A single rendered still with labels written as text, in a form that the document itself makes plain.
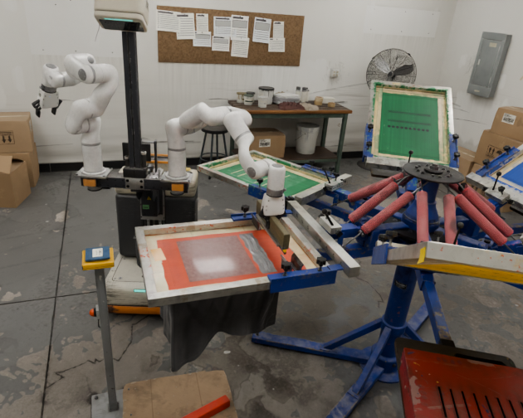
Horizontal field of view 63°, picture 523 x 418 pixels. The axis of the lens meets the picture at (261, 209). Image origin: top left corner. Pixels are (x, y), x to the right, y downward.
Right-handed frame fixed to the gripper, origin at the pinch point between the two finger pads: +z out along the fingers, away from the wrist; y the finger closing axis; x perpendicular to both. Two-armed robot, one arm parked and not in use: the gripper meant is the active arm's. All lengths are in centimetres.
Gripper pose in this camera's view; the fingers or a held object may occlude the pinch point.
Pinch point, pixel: (271, 223)
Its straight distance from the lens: 198.1
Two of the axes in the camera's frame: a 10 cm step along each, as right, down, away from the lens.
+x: 3.3, 4.3, -8.4
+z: -0.8, 9.0, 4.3
